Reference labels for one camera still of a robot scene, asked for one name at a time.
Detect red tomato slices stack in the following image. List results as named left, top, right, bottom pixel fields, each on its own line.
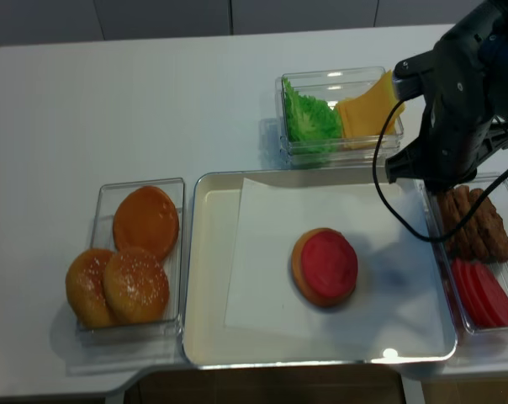
left=451, top=258, right=508, bottom=329

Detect sesame bun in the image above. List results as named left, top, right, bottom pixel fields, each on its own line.
left=103, top=247, right=170, bottom=324
left=65, top=248, right=119, bottom=329

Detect clear patty tomato container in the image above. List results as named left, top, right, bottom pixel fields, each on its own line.
left=432, top=180, right=508, bottom=343

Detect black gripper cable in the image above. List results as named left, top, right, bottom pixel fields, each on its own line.
left=372, top=97, right=508, bottom=242

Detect left sesame bun top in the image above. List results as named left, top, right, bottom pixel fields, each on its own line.
left=65, top=248, right=119, bottom=329

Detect green lettuce leaves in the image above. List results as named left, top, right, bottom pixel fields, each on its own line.
left=282, top=78, right=342, bottom=142

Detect white serving tray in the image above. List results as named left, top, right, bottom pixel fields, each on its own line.
left=183, top=166, right=458, bottom=367

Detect right sesame bun top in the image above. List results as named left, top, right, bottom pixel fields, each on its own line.
left=103, top=247, right=170, bottom=324

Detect clear bun container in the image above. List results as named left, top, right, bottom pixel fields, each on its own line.
left=77, top=178, right=185, bottom=345

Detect plain brown bun half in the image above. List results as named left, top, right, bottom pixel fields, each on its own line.
left=113, top=186, right=179, bottom=261

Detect yellow cheese slices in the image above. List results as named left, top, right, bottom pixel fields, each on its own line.
left=334, top=71, right=399, bottom=139

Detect bottom bun on tray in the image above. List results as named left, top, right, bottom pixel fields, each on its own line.
left=291, top=228, right=356, bottom=308

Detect clear lettuce cheese container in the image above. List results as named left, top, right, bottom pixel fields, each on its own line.
left=276, top=66, right=387, bottom=167

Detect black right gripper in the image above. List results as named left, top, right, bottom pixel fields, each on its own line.
left=385, top=1, right=508, bottom=189

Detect white paper sheet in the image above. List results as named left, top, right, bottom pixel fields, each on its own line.
left=225, top=180, right=455, bottom=356

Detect red tomato slice on bun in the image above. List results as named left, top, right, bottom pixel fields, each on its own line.
left=300, top=228, right=358, bottom=300

